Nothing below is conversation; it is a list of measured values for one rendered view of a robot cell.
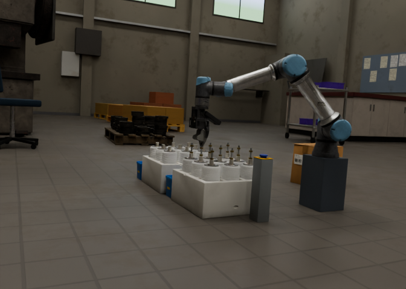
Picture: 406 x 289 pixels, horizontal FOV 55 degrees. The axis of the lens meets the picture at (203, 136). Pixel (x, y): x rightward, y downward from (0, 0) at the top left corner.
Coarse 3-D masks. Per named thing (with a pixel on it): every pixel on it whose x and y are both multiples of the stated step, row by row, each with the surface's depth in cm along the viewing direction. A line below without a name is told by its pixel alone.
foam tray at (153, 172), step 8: (144, 160) 267; (152, 160) 252; (144, 168) 267; (152, 168) 252; (160, 168) 239; (168, 168) 239; (176, 168) 241; (144, 176) 266; (152, 176) 252; (160, 176) 238; (152, 184) 251; (160, 184) 238; (160, 192) 238
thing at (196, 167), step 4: (192, 164) 208; (196, 164) 205; (200, 164) 205; (192, 168) 208; (196, 168) 206; (200, 168) 205; (192, 172) 208; (196, 172) 206; (200, 172) 205; (196, 176) 206; (200, 176) 206
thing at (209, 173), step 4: (204, 168) 196; (208, 168) 195; (212, 168) 195; (216, 168) 195; (220, 168) 198; (204, 172) 196; (208, 172) 195; (212, 172) 195; (216, 172) 196; (220, 172) 198; (204, 176) 196; (208, 176) 195; (212, 176) 195; (216, 176) 196; (204, 180) 196; (208, 180) 195; (212, 180) 195; (216, 180) 196
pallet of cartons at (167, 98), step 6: (150, 96) 1210; (156, 96) 1186; (162, 96) 1196; (168, 96) 1208; (132, 102) 1166; (138, 102) 1131; (150, 102) 1210; (156, 102) 1188; (162, 102) 1199; (168, 102) 1210
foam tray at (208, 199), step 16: (176, 176) 218; (192, 176) 205; (176, 192) 218; (192, 192) 201; (208, 192) 191; (224, 192) 195; (240, 192) 200; (192, 208) 200; (208, 208) 192; (224, 208) 196; (240, 208) 201
